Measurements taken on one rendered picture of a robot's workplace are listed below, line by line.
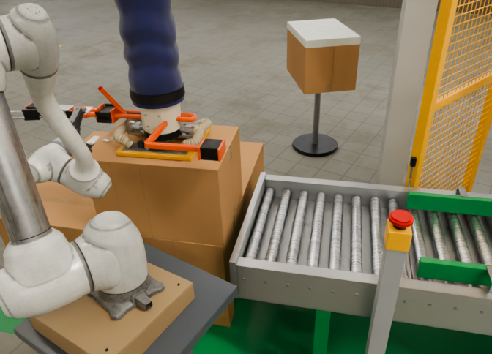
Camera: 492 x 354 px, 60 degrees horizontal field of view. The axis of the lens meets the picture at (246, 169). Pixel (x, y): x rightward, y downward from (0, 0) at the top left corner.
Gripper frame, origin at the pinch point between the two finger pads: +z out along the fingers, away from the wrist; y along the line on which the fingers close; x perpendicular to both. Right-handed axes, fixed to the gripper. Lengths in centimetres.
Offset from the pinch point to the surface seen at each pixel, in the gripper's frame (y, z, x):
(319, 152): 104, 175, 90
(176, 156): 10.8, -3.3, 37.2
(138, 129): 6.3, 9.0, 15.9
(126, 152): 11.0, -3.3, 14.9
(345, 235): 58, 14, 109
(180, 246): 56, -8, 36
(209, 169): 13, -8, 53
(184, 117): -1.3, 8.7, 38.2
